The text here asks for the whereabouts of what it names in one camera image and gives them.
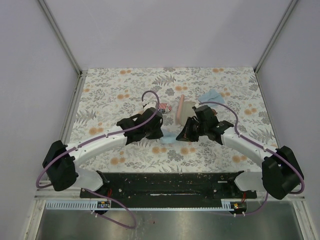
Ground left aluminium frame post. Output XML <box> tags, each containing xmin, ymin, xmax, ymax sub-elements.
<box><xmin>36</xmin><ymin>0</ymin><xmax>82</xmax><ymax>76</ymax></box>

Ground floral table mat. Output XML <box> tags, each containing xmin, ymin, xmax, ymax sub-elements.
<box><xmin>70</xmin><ymin>67</ymin><xmax>277</xmax><ymax>173</ymax></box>

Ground white cable duct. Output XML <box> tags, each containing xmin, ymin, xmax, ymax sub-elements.
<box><xmin>45</xmin><ymin>198</ymin><xmax>234</xmax><ymax>211</ymax></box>

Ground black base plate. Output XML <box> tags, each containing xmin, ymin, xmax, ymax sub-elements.
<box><xmin>80</xmin><ymin>171</ymin><xmax>257</xmax><ymax>200</ymax></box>

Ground blue cleaning cloth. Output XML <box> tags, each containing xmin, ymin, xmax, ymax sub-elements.
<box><xmin>160</xmin><ymin>131</ymin><xmax>179</xmax><ymax>144</ymax></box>
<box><xmin>198</xmin><ymin>88</ymin><xmax>225</xmax><ymax>104</ymax></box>

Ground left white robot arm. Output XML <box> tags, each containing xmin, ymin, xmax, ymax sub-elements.
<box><xmin>42</xmin><ymin>107</ymin><xmax>163</xmax><ymax>198</ymax></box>

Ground pink glasses case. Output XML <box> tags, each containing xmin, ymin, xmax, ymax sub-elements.
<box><xmin>176</xmin><ymin>94</ymin><xmax>196</xmax><ymax>126</ymax></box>

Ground brown sunglasses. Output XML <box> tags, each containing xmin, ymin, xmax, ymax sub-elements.
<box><xmin>211</xmin><ymin>108</ymin><xmax>218</xmax><ymax>116</ymax></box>

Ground purple cable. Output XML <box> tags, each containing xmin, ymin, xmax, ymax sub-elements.
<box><xmin>36</xmin><ymin>90</ymin><xmax>162</xmax><ymax>230</ymax></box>
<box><xmin>198</xmin><ymin>99</ymin><xmax>306</xmax><ymax>217</ymax></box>

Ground aluminium frame post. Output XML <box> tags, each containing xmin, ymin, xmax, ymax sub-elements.
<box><xmin>253</xmin><ymin>0</ymin><xmax>300</xmax><ymax>75</ymax></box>
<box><xmin>36</xmin><ymin>0</ymin><xmax>82</xmax><ymax>76</ymax></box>

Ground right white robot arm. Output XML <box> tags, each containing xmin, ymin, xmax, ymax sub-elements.
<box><xmin>176</xmin><ymin>105</ymin><xmax>305</xmax><ymax>200</ymax></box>

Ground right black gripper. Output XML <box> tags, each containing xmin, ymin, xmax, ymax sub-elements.
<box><xmin>176</xmin><ymin>117</ymin><xmax>208</xmax><ymax>143</ymax></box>

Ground flag pattern glasses case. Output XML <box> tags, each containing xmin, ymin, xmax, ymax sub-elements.
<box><xmin>158</xmin><ymin>102</ymin><xmax>172</xmax><ymax>114</ymax></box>

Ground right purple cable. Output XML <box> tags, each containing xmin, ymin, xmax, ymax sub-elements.
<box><xmin>198</xmin><ymin>99</ymin><xmax>306</xmax><ymax>217</ymax></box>

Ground right aluminium frame post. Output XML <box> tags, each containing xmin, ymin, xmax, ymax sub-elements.
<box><xmin>253</xmin><ymin>0</ymin><xmax>300</xmax><ymax>75</ymax></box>

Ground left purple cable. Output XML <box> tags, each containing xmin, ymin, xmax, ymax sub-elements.
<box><xmin>36</xmin><ymin>90</ymin><xmax>162</xmax><ymax>230</ymax></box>

